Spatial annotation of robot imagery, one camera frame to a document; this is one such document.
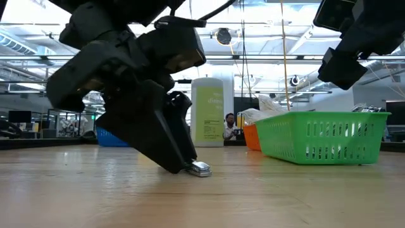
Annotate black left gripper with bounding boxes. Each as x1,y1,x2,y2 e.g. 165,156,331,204
46,30,191,175

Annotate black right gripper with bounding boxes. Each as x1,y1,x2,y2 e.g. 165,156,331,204
318,0,405,91

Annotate white vanity pack bag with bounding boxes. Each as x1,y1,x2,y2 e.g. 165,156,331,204
242,108,270,125
258,94,288,115

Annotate white green wipes canister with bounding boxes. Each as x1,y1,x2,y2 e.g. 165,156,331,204
190,77,225,148

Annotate blue plastic basket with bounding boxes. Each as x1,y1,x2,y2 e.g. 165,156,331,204
96,126,131,148

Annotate person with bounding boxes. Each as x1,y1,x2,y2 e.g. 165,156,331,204
222,112,239,141

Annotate orange plastic basket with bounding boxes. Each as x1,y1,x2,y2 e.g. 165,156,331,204
242,123,263,152

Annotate black monitor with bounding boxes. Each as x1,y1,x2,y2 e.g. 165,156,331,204
8,110,32,124
385,100,405,127

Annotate green plastic basket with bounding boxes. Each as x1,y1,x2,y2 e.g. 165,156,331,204
254,111,392,166

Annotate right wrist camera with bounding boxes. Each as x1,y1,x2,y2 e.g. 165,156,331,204
313,0,360,32

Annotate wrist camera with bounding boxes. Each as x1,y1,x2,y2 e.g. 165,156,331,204
137,15,207,75
313,0,360,32

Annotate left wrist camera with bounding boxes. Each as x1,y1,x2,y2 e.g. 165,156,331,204
137,15,207,75

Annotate yellow cable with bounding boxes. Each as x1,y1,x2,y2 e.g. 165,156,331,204
280,0,291,112

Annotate black aluminium table frame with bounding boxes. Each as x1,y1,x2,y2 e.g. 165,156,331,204
0,136,405,153

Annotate black hanging cables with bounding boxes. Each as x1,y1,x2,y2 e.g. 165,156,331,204
239,0,254,101

